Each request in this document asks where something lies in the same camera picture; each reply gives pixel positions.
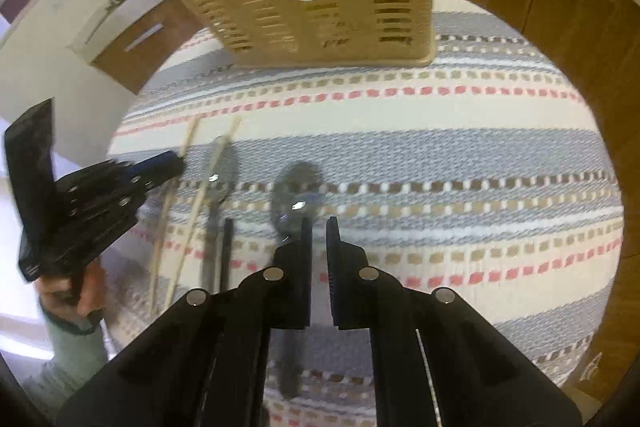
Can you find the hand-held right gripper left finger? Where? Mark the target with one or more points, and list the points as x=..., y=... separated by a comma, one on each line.
x=303, y=272

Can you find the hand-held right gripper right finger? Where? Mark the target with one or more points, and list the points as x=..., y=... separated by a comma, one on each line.
x=333, y=279

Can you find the black slim utensil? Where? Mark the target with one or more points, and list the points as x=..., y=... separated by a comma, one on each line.
x=226, y=252

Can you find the person's left forearm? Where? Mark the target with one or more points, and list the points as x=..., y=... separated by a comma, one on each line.
x=70, y=352

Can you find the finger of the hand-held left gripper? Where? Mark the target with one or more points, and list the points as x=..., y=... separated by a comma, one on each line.
x=160, y=166
x=100, y=227

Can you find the striped woven mat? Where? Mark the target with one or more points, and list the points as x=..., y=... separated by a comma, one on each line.
x=450, y=207

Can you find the wooden chopstick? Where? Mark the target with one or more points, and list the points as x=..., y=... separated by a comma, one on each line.
x=200, y=207
x=165, y=232

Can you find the person's left hand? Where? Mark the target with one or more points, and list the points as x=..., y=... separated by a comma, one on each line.
x=89, y=282

